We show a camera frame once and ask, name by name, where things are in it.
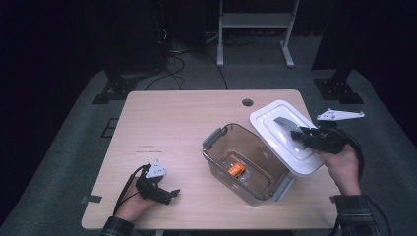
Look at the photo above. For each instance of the grey tape strip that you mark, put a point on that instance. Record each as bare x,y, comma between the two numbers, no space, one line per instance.
91,198

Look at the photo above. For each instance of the orange toy truck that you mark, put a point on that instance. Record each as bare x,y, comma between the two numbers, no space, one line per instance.
236,169

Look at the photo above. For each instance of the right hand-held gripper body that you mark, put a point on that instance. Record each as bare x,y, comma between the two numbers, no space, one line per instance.
326,139

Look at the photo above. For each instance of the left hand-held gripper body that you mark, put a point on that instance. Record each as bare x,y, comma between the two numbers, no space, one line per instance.
150,188

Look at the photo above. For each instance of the black stand with square base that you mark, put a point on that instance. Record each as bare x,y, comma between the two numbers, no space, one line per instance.
337,88
114,90

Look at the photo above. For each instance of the white metal stand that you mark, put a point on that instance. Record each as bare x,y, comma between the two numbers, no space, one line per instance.
255,19

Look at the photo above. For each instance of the clear brown storage box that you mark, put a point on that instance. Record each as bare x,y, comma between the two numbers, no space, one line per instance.
229,154

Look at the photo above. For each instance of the person's left hand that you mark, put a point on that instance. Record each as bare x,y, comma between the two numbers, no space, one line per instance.
132,206

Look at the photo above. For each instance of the person's right hand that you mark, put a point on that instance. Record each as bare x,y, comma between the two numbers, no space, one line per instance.
344,170

